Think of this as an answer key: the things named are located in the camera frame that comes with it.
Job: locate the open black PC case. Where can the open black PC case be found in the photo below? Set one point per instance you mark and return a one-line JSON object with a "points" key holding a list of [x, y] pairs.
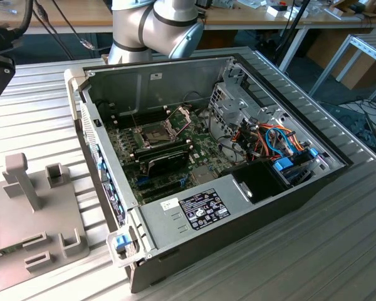
{"points": [[238, 238]]}

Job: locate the green motherboard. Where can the green motherboard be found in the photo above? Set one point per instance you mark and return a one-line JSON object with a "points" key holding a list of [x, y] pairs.
{"points": [[206, 147]]}

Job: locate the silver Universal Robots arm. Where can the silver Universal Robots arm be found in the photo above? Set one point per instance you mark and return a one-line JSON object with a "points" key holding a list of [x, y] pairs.
{"points": [[163, 22]]}

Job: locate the white wrist camera on bracket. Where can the white wrist camera on bracket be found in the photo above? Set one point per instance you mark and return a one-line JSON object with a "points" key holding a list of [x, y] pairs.
{"points": [[6, 81]]}

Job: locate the grey power supply unit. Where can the grey power supply unit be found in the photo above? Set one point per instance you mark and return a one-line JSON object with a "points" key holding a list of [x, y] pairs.
{"points": [[169, 229]]}

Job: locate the black tripod stand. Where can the black tripod stand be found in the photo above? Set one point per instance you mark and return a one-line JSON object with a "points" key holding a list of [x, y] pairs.
{"points": [[293, 26]]}

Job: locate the black plastic shroud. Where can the black plastic shroud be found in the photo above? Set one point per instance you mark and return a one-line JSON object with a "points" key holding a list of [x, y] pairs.
{"points": [[263, 182]]}

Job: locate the black expansion slot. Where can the black expansion slot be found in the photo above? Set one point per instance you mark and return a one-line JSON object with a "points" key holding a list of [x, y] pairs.
{"points": [[159, 192], [163, 186]]}

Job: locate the grey parts rack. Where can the grey parts rack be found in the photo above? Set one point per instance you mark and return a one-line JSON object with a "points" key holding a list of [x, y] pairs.
{"points": [[34, 219]]}

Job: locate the aluminium profile frame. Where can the aluminium profile frame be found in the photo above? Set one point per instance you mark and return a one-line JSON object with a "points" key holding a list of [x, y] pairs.
{"points": [[368, 47]]}

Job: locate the green RAM stick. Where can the green RAM stick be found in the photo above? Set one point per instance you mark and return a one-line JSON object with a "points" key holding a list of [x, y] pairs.
{"points": [[6, 250]]}

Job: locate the wooden desk white frame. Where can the wooden desk white frame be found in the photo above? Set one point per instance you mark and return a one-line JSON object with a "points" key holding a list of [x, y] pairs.
{"points": [[91, 15], [319, 19]]}

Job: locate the open cardboard box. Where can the open cardboard box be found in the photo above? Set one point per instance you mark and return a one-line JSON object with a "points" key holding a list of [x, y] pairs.
{"points": [[341, 6]]}

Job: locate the CPU socket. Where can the CPU socket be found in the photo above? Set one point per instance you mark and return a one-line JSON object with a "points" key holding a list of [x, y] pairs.
{"points": [[155, 136]]}

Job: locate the black graphics card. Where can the black graphics card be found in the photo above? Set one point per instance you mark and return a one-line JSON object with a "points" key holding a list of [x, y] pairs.
{"points": [[167, 163]]}

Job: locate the small white box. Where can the small white box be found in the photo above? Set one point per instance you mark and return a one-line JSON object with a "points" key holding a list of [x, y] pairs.
{"points": [[274, 11]]}

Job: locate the black RAM stick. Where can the black RAM stick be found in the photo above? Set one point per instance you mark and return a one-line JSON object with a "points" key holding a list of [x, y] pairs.
{"points": [[163, 147], [163, 151]]}

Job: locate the grey chipset heat sink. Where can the grey chipset heat sink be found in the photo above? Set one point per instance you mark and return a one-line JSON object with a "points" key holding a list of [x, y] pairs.
{"points": [[202, 174]]}

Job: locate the blue case latch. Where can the blue case latch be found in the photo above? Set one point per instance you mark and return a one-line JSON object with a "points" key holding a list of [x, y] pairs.
{"points": [[121, 242]]}

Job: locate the blue disk carrier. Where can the blue disk carrier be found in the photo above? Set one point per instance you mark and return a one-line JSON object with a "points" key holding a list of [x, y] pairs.
{"points": [[283, 164]]}

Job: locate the silver metal drive cage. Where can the silver metal drive cage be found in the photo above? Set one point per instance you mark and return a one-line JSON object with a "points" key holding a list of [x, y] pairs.
{"points": [[228, 106]]}

